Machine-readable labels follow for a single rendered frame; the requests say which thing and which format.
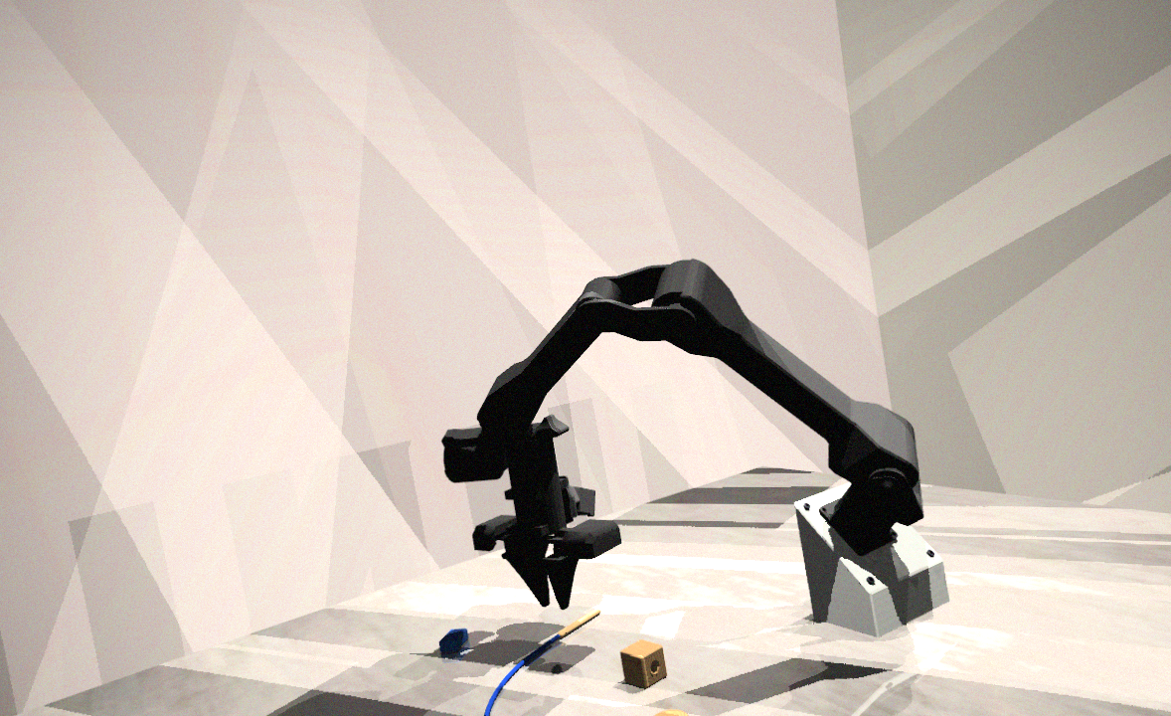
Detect brown wooden block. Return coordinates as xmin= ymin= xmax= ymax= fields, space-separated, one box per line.
xmin=619 ymin=639 xmax=667 ymax=688

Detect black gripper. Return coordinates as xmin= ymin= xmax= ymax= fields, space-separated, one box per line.
xmin=472 ymin=473 xmax=621 ymax=611

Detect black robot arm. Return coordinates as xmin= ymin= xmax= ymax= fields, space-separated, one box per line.
xmin=441 ymin=259 xmax=924 ymax=555

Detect wooden stick with blue string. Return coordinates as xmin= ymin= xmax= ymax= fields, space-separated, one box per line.
xmin=484 ymin=608 xmax=600 ymax=716

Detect blue block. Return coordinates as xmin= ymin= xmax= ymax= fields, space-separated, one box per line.
xmin=439 ymin=627 xmax=468 ymax=652

